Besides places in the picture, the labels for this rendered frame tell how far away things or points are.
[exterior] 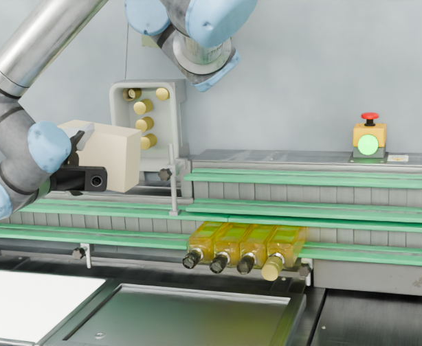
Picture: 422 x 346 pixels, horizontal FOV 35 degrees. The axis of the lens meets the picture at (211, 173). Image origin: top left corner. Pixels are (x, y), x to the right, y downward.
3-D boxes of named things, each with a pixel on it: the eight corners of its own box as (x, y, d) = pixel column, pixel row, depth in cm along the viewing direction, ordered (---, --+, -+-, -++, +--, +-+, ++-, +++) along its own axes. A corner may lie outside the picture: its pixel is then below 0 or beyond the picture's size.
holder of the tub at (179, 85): (132, 180, 179) (119, 189, 172) (124, 79, 172) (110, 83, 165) (192, 182, 174) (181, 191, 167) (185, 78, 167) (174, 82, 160)
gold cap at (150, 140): (143, 133, 172) (137, 136, 168) (156, 132, 171) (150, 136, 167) (145, 146, 173) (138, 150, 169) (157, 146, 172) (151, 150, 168)
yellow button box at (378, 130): (355, 151, 159) (352, 158, 152) (356, 120, 157) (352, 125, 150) (385, 151, 156) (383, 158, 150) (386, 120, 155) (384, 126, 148)
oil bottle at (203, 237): (214, 232, 161) (184, 266, 141) (212, 210, 160) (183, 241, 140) (236, 233, 159) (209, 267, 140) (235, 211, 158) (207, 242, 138)
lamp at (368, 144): (358, 152, 151) (357, 156, 148) (358, 133, 150) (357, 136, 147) (378, 153, 150) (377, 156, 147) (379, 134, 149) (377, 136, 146)
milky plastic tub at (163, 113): (129, 162, 177) (115, 170, 169) (122, 79, 172) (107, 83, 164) (190, 164, 172) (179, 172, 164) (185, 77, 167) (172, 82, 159)
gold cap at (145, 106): (139, 98, 170) (132, 101, 166) (152, 99, 169) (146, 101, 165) (140, 112, 171) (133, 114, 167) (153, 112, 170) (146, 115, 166)
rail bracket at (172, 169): (179, 204, 161) (160, 221, 150) (174, 137, 157) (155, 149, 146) (191, 205, 161) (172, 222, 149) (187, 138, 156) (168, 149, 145)
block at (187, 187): (187, 189, 167) (179, 198, 161) (185, 154, 165) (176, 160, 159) (201, 190, 166) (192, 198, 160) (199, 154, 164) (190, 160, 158)
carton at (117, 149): (74, 119, 146) (57, 125, 139) (141, 130, 141) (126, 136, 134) (73, 171, 149) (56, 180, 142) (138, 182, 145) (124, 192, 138)
